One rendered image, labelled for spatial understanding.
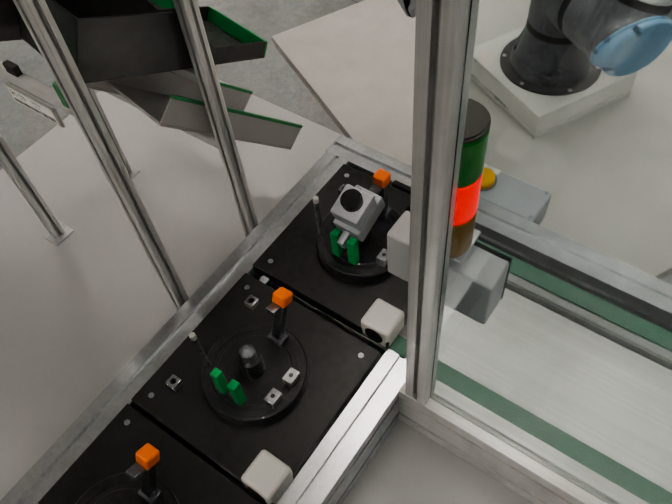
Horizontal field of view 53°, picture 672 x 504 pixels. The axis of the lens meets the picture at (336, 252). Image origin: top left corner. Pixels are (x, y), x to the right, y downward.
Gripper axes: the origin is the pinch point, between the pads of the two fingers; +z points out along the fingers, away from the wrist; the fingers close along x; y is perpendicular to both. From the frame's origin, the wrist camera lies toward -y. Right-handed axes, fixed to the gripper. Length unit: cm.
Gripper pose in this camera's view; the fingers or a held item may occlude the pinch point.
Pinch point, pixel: (408, 11)
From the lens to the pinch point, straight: 95.7
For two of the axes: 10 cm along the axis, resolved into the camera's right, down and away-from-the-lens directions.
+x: -8.1, -4.3, 3.8
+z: 0.7, 5.8, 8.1
